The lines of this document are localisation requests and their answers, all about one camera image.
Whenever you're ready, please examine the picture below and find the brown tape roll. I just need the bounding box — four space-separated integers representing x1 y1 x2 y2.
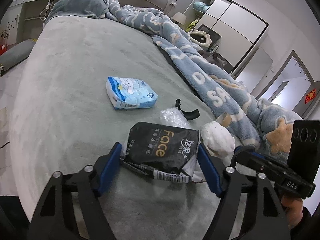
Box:
215 113 232 128

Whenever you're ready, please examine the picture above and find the black Face tissue pack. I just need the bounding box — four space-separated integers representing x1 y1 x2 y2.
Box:
121 122 200 183

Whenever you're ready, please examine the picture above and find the black curved plastic piece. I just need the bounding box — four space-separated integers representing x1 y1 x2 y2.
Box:
175 98 200 120

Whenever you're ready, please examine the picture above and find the blue tissue pack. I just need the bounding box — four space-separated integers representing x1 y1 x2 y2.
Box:
106 76 158 109

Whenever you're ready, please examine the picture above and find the person's right hand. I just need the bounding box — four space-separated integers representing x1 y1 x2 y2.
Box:
281 195 311 230

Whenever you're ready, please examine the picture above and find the blue patterned fleece blanket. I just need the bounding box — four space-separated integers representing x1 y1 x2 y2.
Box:
103 0 300 163

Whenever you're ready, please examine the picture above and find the grey cat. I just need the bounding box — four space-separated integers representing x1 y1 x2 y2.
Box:
198 50 227 69

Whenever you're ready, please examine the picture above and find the white wardrobe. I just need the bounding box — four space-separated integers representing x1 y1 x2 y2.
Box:
183 0 269 73

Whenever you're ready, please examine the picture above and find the white cat bed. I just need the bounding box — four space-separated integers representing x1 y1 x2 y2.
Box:
188 30 212 50

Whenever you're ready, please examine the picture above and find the white bedside lamp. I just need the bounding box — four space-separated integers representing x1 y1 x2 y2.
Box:
171 12 187 29

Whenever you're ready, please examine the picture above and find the grey floor cushion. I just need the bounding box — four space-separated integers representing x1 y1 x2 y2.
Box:
0 39 36 76

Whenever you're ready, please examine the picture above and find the blue plush on shelf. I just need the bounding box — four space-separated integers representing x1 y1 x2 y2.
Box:
193 2 210 13

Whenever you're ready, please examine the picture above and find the red box on floor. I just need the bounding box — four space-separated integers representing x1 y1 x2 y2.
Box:
0 44 7 55

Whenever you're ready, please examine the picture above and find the blue-grey pillow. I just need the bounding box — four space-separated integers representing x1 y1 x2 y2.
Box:
45 0 107 23

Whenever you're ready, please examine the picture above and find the white vanity desk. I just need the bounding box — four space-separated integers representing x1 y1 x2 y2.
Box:
1 0 59 50

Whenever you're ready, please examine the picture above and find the door with grey frame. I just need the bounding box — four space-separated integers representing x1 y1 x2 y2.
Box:
256 50 319 119

